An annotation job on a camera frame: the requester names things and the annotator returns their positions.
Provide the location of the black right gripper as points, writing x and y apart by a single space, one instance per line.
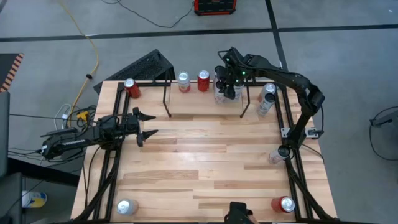
234 67

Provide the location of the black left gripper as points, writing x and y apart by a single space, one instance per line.
129 126

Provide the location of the white Celsius Arctic Vibe can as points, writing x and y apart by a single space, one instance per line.
265 107
239 91

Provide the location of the red Coca-Cola can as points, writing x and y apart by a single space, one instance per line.
133 91
203 84
284 204

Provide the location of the pink silver Spindrift can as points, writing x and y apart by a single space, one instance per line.
126 207
184 84
267 88

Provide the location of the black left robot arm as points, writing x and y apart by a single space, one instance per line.
71 143

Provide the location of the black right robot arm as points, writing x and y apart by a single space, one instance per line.
292 79

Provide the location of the red and black toolbox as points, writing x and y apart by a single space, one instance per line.
214 6

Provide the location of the black handheld device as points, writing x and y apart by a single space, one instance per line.
237 213

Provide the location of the person's hand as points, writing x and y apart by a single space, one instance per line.
252 220

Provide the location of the white yellow blue container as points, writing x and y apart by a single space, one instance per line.
34 199

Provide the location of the grey cabinet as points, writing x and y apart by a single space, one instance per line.
3 133

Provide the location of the hazard striped floor mat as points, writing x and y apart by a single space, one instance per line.
7 67

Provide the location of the grey floor stand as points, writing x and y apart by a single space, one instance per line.
385 119

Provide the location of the black metal shelf frame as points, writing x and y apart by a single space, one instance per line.
247 99
164 99

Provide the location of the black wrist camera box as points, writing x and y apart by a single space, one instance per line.
109 122

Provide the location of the black aluminium rig frame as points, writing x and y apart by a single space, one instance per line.
109 183

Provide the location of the grey metal base plate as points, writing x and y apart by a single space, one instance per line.
311 132

